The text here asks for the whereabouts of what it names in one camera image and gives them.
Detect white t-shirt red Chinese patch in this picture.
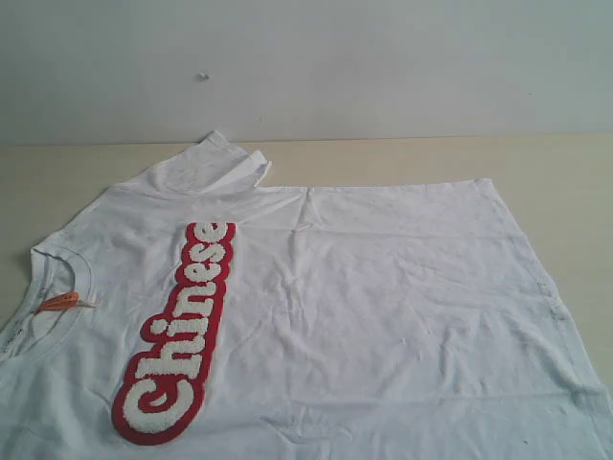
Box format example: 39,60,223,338
1,133,612,459

